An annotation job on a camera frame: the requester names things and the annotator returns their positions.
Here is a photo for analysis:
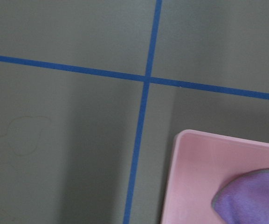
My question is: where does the purple cloth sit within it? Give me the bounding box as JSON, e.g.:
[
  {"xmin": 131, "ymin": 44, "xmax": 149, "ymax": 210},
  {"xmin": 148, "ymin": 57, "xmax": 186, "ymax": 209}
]
[{"xmin": 212, "ymin": 168, "xmax": 269, "ymax": 224}]

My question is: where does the pink plastic bin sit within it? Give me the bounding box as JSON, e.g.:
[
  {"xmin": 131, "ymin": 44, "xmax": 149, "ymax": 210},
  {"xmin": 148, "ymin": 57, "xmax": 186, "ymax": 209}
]
[{"xmin": 161, "ymin": 130, "xmax": 269, "ymax": 224}]

